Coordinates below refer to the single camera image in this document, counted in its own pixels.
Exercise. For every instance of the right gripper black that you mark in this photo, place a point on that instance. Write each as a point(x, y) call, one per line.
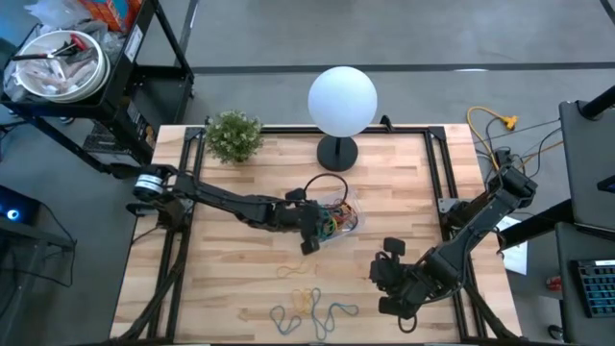
point(399, 283)

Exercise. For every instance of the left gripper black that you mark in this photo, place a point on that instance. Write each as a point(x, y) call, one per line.
point(300, 221)

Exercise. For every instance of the green rubber band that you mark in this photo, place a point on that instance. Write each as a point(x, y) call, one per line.
point(329, 226)

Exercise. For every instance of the red rubber band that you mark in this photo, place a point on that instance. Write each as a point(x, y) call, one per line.
point(351, 216)

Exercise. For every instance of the long yellow rubber band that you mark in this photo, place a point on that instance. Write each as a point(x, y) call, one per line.
point(281, 274)

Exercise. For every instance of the teal rubber band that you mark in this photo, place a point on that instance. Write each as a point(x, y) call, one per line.
point(346, 306)
point(276, 312)
point(314, 312)

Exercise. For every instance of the twisted yellow rubber band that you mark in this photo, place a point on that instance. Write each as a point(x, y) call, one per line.
point(299, 294)

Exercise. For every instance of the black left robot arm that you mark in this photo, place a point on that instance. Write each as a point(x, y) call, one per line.
point(216, 194)

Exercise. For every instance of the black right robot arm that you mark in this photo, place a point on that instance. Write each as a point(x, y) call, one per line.
point(480, 226)

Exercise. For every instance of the clear plastic bin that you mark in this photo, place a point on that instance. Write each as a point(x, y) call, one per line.
point(355, 197)

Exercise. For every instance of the potted green plant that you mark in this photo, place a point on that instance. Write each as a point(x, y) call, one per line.
point(234, 137)

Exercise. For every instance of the white paper sheet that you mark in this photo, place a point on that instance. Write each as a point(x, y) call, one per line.
point(516, 254)

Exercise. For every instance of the white globe table lamp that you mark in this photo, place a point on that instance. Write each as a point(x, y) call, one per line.
point(342, 101)

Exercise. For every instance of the black keyboard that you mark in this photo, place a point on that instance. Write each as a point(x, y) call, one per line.
point(598, 288)

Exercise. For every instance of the black desk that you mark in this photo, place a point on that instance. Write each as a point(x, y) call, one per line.
point(586, 158)

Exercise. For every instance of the black utility cart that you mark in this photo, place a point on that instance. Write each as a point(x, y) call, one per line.
point(120, 81)

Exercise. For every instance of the white bowl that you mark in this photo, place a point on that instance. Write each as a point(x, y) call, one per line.
point(96, 79)

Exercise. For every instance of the orange cardboard box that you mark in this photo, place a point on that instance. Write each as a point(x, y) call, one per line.
point(122, 14)
point(96, 7)

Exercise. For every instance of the black computer with blue light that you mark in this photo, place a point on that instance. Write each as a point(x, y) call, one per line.
point(19, 206)

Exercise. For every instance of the clear plastic bag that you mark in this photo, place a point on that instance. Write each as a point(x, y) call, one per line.
point(53, 12)

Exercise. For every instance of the black aluminium table frame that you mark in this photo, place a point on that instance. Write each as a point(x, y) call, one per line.
point(288, 130)

